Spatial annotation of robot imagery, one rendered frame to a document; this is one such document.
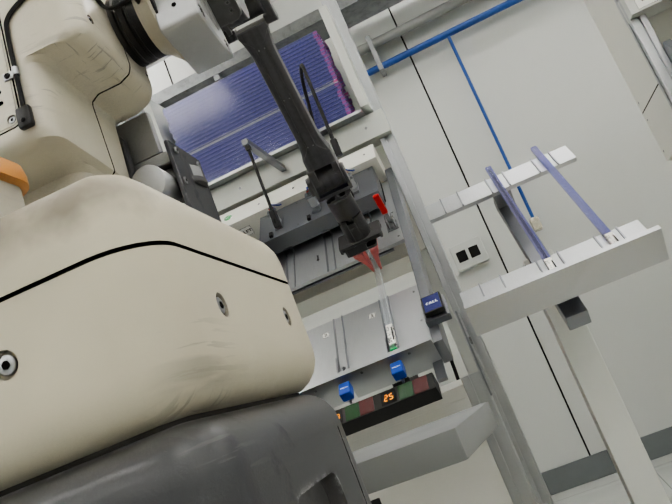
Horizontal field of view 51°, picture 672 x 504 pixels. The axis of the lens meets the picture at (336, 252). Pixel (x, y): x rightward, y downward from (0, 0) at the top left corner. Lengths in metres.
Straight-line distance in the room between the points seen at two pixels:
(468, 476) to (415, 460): 0.82
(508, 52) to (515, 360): 1.45
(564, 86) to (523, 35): 0.32
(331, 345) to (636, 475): 0.63
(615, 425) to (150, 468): 1.23
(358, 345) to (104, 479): 1.17
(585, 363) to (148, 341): 1.22
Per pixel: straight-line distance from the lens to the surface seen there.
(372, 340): 1.46
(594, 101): 3.51
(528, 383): 3.33
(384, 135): 1.97
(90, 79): 0.86
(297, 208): 1.89
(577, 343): 1.46
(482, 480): 1.70
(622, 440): 1.48
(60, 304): 0.33
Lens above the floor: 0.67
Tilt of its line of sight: 12 degrees up
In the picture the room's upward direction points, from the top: 22 degrees counter-clockwise
